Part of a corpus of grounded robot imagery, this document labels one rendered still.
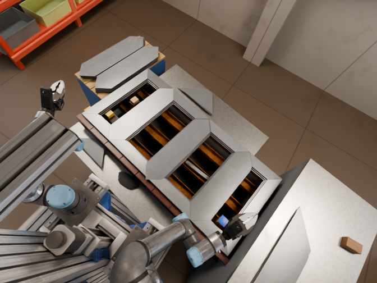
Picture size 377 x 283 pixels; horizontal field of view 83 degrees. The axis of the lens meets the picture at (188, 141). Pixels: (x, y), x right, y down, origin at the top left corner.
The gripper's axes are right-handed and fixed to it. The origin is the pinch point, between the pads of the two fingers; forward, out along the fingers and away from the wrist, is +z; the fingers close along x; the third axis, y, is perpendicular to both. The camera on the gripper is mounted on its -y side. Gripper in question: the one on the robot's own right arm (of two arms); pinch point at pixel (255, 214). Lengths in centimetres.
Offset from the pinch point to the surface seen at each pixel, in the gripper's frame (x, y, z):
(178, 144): -76, 50, 3
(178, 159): -65, 52, -4
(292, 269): 35, 43, 17
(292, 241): 23, 42, 27
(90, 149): -112, 59, -61
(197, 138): -73, 51, 19
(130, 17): -353, 98, 70
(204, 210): -22, 58, -6
